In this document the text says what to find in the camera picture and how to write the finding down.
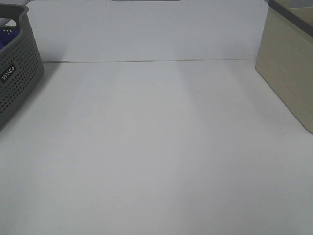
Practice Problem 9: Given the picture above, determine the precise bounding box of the beige storage box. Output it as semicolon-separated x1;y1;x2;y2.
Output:
255;0;313;132

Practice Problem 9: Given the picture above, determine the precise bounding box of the blue microfibre towel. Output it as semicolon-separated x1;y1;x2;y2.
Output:
0;26;20;49

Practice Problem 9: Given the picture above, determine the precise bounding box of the grey perforated plastic basket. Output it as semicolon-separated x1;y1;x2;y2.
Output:
0;4;44;128

